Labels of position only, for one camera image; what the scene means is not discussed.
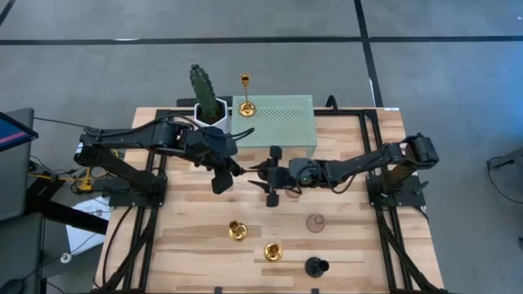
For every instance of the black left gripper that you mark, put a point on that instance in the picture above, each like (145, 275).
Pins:
(208, 147)

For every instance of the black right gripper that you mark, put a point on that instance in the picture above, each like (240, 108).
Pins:
(304, 171)

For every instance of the gold candlestick holder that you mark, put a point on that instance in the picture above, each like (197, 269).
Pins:
(239, 233)
(273, 255)
(247, 109)

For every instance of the black candlestick holder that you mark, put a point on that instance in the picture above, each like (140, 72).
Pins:
(312, 268)

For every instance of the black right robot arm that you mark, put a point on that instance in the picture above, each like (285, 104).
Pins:
(359, 163)

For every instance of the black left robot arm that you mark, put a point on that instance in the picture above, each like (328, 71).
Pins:
(135, 136)

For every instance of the green perforated metal shelf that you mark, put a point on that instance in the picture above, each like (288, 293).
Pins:
(282, 122)

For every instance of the green cactus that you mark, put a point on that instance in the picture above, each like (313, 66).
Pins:
(204, 94)

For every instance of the yellow clamp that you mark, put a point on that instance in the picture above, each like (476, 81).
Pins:
(86, 185)

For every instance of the white sheet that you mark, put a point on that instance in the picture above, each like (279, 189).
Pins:
(81, 237)

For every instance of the blue screen monitor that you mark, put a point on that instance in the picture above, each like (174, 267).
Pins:
(12, 132)

